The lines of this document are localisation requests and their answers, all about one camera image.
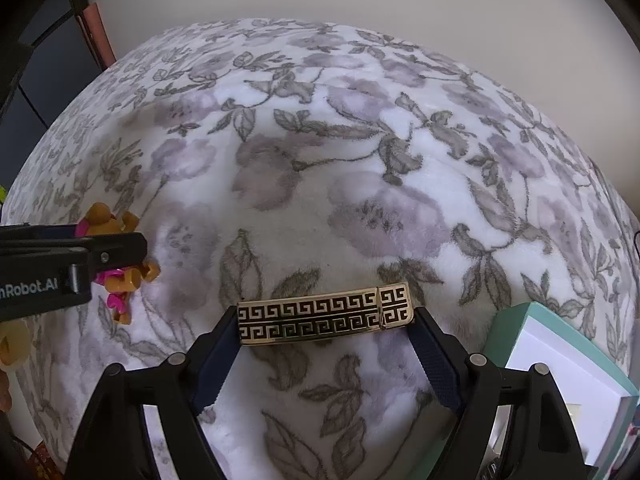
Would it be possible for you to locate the pink orange toy bear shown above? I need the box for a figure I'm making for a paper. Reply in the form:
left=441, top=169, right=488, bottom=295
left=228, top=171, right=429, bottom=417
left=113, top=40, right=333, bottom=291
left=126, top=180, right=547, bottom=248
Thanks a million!
left=75, top=202, right=161, bottom=325

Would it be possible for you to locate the gold black patterned case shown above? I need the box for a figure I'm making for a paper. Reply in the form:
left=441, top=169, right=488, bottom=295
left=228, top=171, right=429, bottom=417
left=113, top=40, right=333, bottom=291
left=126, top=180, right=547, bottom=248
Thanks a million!
left=236, top=282, right=416, bottom=347

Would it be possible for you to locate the teal white shallow box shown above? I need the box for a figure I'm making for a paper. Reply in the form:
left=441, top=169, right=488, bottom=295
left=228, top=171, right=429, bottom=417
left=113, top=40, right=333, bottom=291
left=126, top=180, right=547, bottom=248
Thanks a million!
left=487, top=301, right=640, bottom=480

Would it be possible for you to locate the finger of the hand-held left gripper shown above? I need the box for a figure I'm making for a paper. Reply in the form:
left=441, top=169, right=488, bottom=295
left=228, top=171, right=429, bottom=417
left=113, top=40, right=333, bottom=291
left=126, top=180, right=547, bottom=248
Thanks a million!
left=0, top=231, right=148, bottom=280
left=0, top=224, right=84, bottom=241

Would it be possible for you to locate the person's left hand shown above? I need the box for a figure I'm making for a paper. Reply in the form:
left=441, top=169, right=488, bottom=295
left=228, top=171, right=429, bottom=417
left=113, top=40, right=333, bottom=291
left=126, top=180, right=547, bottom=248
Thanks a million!
left=0, top=319, right=32, bottom=368

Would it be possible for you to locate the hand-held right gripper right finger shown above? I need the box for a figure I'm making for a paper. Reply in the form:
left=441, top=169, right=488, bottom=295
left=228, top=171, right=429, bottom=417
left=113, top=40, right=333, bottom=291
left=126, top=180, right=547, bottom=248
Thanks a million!
left=407, top=306, right=588, bottom=480

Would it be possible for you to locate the dark cabinet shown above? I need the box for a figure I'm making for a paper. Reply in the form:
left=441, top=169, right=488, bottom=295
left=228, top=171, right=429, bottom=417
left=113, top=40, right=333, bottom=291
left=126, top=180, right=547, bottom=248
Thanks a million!
left=0, top=0, right=108, bottom=131

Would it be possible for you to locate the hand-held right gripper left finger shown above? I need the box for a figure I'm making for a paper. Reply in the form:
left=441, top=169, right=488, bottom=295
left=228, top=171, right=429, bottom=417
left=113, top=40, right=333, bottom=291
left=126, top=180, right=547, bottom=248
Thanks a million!
left=65, top=305, right=242, bottom=480

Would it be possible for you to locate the red-brown board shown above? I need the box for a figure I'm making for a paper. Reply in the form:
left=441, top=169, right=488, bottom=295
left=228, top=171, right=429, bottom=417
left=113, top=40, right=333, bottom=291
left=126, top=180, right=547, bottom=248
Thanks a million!
left=75, top=2, right=118, bottom=73

